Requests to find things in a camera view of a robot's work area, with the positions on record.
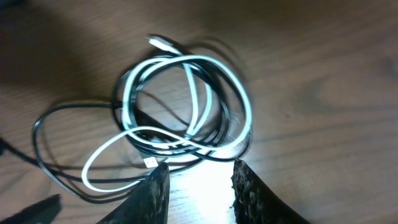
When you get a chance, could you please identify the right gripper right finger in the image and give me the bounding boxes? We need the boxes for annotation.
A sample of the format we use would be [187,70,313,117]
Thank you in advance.
[231,159,308,224]

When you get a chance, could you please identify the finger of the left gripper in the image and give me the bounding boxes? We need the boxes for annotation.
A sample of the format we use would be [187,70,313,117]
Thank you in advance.
[1,194,61,224]

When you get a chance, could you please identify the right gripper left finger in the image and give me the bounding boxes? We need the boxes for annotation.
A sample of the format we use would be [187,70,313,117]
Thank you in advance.
[98,162,170,224]

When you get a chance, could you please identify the black USB cable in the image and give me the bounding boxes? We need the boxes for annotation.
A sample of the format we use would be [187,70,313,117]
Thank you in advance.
[32,51,252,205]

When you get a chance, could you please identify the white USB cable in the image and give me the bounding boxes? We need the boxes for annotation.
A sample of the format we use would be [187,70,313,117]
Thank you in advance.
[81,34,252,193]

